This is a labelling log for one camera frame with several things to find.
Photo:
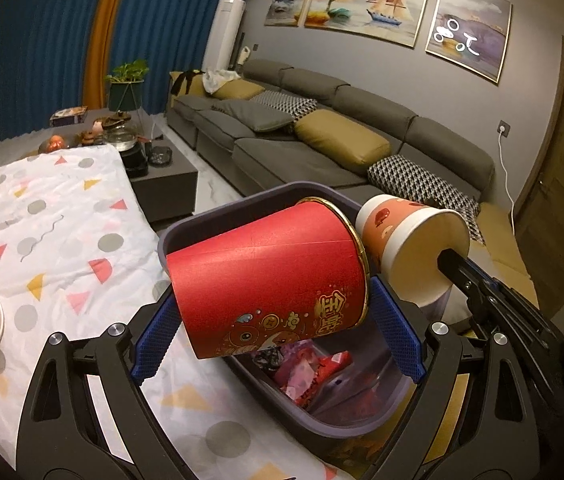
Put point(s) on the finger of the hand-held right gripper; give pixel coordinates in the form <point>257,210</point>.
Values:
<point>456,261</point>
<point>484,310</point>

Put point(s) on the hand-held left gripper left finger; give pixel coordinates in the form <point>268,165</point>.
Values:
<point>154,340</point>

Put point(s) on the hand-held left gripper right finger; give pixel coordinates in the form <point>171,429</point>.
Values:
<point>396,332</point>

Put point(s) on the dark grey plastic bin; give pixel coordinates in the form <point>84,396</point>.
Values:
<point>351,410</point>

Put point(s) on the red snack bag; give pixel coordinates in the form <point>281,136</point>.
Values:
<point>312,375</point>

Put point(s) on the large red paper cup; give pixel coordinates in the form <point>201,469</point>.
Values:
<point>262,270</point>

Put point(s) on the black white patterned pillow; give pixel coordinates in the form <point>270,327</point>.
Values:
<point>287,104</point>
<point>421,185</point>

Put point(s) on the wooden door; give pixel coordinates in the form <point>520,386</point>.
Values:
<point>561,185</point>

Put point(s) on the white patterned tablecloth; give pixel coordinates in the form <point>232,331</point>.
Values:
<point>62,220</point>

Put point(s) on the dark grey coffee table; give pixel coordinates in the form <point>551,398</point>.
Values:
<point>172,187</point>

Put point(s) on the large yellow pillow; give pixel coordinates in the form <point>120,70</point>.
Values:
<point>341,137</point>

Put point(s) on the black kettle base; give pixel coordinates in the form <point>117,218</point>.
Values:
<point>135,162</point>

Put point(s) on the ashtray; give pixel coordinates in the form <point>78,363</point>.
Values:
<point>160,156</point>

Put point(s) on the glass kettle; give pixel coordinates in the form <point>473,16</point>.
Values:
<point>120,140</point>

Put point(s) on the grey sectional sofa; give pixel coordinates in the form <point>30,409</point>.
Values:
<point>272,155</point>

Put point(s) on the small orange figurine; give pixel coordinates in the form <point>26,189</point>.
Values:
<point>56,144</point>

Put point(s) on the purple framed painting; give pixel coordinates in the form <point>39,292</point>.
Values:
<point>469,30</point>

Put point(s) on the flat printed box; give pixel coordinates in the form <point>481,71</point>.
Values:
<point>68,116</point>

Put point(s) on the flat grey pillow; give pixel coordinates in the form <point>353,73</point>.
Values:
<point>252,115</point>

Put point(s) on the black cloth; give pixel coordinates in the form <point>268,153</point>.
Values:
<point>187,82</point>

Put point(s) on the potted plant in dark pot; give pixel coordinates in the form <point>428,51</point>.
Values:
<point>127,77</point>

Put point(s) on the small yellow pillow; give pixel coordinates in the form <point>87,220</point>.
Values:
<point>239,90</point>

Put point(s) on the white cloth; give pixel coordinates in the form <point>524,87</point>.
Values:
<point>222,80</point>

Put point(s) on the tree and ship painting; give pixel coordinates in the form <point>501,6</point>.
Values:
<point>366,5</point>

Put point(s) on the white bag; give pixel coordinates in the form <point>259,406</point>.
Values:
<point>245,54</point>

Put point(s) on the orange curtain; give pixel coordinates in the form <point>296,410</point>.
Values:
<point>104,40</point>

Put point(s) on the white standing air conditioner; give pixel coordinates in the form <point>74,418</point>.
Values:
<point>225,35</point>

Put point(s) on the wide blue curtain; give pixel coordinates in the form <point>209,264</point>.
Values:
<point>32,50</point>

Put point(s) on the narrow blue curtain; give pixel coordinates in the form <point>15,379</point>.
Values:
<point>172,15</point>

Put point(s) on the wall socket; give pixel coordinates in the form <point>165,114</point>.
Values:
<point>504,127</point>

